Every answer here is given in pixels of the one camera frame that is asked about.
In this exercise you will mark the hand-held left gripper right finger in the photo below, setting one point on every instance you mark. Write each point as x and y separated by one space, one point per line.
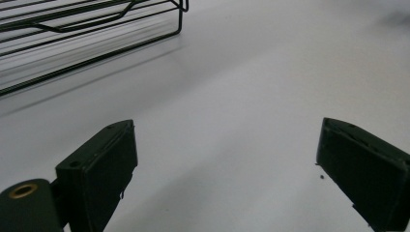
370 180

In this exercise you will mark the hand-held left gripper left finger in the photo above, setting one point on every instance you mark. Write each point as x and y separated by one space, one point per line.
103 174

